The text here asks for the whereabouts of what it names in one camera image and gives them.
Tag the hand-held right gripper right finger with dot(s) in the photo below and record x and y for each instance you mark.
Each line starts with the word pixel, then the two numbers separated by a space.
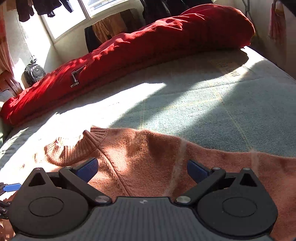
pixel 196 170

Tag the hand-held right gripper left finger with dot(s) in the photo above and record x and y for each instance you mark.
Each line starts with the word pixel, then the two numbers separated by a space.
pixel 89 168

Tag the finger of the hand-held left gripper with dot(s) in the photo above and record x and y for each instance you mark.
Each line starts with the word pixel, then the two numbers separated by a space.
pixel 4 207
pixel 10 187

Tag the orange knit sweater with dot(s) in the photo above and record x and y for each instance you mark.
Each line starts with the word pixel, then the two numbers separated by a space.
pixel 143 157

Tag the dark overhead hanging clothes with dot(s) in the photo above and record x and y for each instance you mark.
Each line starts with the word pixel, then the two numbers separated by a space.
pixel 44 7

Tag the metal clothes drying rack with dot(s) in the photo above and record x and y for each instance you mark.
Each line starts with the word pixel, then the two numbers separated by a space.
pixel 246 8

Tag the bed with green plaid sheet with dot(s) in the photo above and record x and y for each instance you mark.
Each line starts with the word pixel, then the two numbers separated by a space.
pixel 185 104

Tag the metal crank tool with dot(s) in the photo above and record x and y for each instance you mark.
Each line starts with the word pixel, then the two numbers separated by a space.
pixel 76 77

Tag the wooden headboard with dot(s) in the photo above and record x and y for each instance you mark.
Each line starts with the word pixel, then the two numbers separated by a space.
pixel 9 84

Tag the grey backpack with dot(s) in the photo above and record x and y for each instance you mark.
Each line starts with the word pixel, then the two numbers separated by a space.
pixel 34 73

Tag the black hanging garment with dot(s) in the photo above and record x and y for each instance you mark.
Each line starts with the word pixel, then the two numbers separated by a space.
pixel 91 39

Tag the red quilt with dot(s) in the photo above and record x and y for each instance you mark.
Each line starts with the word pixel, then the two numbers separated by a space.
pixel 150 41

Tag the orange curtain beside headboard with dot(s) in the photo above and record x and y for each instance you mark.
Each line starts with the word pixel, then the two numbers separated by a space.
pixel 5 46

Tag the orange hanging garment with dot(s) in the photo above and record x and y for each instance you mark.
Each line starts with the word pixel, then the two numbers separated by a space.
pixel 108 26

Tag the black jacket with round patch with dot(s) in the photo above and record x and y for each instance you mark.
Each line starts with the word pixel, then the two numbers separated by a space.
pixel 155 10

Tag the orange curtain beside drying rack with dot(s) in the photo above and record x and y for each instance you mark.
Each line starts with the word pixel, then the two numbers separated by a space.
pixel 276 25

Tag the black hanging jacket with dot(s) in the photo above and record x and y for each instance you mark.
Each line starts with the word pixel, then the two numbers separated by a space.
pixel 196 2

